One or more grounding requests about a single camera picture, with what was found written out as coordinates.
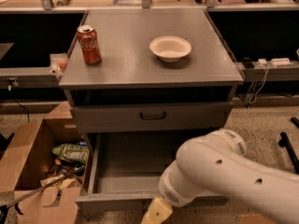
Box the grabber stick tool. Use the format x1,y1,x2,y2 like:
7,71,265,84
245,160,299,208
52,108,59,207
0,165,85,224

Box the clear plastic cup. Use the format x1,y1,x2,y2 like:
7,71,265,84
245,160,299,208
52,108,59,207
47,53,67,77

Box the black floor bar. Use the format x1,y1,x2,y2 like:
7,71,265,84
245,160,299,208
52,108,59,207
278,132,299,174

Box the green snack bag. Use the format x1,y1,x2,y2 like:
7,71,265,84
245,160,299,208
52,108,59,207
52,144,89,164

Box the grey drawer cabinet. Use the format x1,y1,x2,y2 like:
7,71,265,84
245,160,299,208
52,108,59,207
59,7,243,146

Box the brown cardboard box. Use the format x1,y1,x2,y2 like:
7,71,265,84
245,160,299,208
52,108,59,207
0,102,89,224

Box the white paper bowl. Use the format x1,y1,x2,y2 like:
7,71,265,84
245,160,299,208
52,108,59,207
149,35,192,63

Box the black adapter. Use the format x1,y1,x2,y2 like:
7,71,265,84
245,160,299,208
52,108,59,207
242,57,254,68

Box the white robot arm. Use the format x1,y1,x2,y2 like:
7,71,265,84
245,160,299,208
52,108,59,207
141,129,299,224

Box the red cola can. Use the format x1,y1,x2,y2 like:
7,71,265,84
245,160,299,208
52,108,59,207
77,25,102,64

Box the white cables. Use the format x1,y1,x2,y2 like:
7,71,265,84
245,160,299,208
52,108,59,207
247,59,271,105

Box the white power strip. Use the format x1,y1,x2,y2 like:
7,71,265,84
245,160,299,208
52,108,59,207
270,58,292,67

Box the grey drawer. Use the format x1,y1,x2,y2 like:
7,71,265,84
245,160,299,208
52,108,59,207
70,102,233,133
75,132,230,213

